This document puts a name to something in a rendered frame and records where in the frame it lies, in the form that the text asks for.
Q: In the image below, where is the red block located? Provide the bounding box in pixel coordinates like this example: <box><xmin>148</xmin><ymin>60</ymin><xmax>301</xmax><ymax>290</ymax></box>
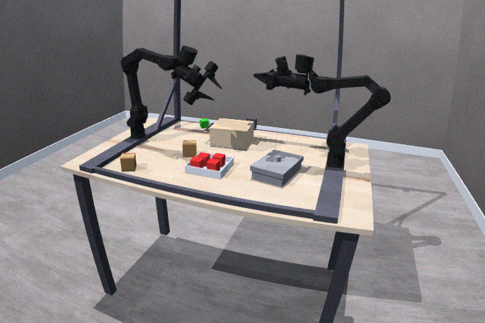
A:
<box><xmin>190</xmin><ymin>157</ymin><xmax>204</xmax><ymax>168</ymax></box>
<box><xmin>197</xmin><ymin>152</ymin><xmax>210</xmax><ymax>166</ymax></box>
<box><xmin>207</xmin><ymin>159</ymin><xmax>220</xmax><ymax>171</ymax></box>
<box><xmin>212</xmin><ymin>153</ymin><xmax>225</xmax><ymax>167</ymax></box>

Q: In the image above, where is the brown cardboard box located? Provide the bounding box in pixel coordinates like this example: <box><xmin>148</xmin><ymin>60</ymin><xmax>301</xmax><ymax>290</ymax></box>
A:
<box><xmin>120</xmin><ymin>153</ymin><xmax>136</xmax><ymax>171</ymax></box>
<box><xmin>182</xmin><ymin>140</ymin><xmax>197</xmax><ymax>157</ymax></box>

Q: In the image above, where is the green block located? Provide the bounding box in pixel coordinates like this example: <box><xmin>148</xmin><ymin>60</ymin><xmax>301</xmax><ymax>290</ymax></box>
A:
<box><xmin>199</xmin><ymin>118</ymin><xmax>209</xmax><ymax>128</ymax></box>

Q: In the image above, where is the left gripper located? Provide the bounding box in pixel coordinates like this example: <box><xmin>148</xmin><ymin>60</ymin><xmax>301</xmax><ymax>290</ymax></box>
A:
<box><xmin>253</xmin><ymin>69</ymin><xmax>294</xmax><ymax>90</ymax></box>

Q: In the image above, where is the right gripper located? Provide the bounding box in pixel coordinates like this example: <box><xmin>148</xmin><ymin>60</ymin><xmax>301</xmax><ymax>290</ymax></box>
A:
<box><xmin>183</xmin><ymin>61</ymin><xmax>222</xmax><ymax>105</ymax></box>

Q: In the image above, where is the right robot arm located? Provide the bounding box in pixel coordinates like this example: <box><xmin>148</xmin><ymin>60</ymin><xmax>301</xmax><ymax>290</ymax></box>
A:
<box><xmin>121</xmin><ymin>46</ymin><xmax>202</xmax><ymax>139</ymax></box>

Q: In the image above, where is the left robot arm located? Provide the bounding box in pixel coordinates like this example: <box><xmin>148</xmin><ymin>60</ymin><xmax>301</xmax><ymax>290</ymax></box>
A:
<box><xmin>275</xmin><ymin>55</ymin><xmax>390</xmax><ymax>168</ymax></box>

